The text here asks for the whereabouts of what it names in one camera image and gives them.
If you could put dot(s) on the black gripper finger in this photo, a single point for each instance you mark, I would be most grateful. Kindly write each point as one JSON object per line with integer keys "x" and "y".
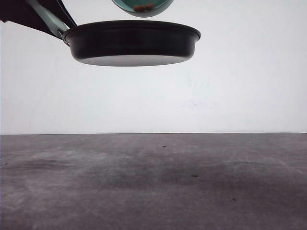
{"x": 68, "y": 18}
{"x": 20, "y": 12}

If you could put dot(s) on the black frying pan green handle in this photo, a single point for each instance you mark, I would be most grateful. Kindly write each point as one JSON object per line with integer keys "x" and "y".
{"x": 123, "y": 43}

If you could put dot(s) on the green ceramic bowl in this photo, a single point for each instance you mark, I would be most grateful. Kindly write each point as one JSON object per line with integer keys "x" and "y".
{"x": 127, "y": 6}

